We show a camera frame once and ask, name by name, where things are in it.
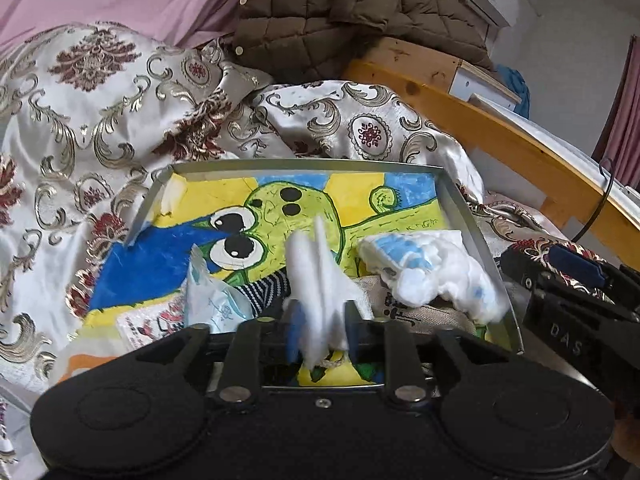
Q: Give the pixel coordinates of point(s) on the white blue fluffy cloth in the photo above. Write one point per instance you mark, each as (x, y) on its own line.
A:
(425, 275)

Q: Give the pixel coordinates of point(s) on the white mattress sheet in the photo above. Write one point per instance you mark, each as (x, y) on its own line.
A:
(550, 135)

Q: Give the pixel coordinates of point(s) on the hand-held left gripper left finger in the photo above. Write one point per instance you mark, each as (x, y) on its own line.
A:
(294, 332)

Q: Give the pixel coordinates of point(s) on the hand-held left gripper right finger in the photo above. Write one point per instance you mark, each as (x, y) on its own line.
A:
(356, 345)

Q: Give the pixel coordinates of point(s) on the wooden bed frame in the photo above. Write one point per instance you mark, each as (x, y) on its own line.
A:
(500, 130)

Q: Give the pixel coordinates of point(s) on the floral satin blanket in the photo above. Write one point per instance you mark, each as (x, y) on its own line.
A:
(75, 125)

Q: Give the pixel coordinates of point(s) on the metal tray with frog drawing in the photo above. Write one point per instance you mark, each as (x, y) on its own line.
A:
(300, 200)

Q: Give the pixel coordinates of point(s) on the brown puffer jacket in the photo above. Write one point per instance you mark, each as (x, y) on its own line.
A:
(325, 10)

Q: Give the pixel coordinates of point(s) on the pink curtain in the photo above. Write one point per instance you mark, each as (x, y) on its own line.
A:
(622, 120)

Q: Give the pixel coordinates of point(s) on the clear plastic bag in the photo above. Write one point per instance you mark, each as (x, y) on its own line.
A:
(215, 305)

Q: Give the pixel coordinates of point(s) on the blue hanging garment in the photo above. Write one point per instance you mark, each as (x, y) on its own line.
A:
(515, 90)

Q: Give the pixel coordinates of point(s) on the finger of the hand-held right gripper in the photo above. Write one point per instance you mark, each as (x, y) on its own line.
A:
(522, 267)
(577, 262)

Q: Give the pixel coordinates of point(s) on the black white striped sock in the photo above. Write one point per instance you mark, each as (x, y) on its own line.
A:
(265, 292)

